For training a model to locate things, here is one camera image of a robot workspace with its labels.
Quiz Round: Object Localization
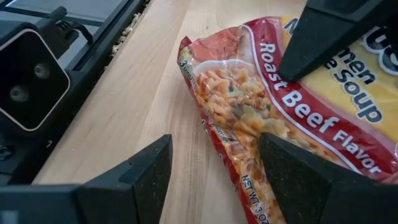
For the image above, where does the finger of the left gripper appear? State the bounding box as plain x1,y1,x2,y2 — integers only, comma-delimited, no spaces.
278,0,398,83

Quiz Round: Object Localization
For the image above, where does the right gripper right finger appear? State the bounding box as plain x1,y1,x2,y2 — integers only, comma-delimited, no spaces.
259,133,398,224

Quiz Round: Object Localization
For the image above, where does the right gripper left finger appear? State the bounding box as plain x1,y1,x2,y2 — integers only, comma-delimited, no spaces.
0,134,174,224

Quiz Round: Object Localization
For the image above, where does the red beef noodle packet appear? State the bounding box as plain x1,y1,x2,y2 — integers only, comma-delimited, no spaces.
177,14,398,224

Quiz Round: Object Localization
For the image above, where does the noodle crumb pile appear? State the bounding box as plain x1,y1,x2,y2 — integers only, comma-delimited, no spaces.
110,12,150,58

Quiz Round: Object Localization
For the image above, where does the black table-level camera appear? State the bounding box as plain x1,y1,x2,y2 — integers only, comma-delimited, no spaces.
0,27,71,132

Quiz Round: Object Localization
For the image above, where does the black camera cable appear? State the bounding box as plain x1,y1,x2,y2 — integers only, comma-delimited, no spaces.
55,19,95,46

